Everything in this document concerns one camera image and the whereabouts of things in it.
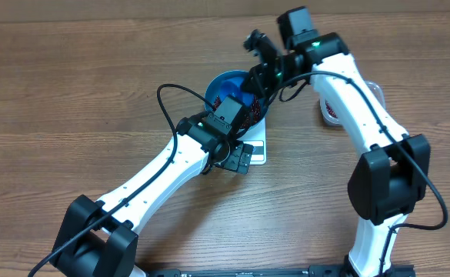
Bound clear plastic container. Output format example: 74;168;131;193
319;81;386;127

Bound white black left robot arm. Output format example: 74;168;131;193
48;96;252;277

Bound red adzuki beans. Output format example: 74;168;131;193
213;93;337;129

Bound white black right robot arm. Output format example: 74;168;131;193
241;7;431;276

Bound white digital kitchen scale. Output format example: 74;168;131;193
241;118;267;165

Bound teal plastic bowl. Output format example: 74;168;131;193
204;70;265;123

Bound blue plastic scoop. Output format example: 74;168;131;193
218;77;255;107

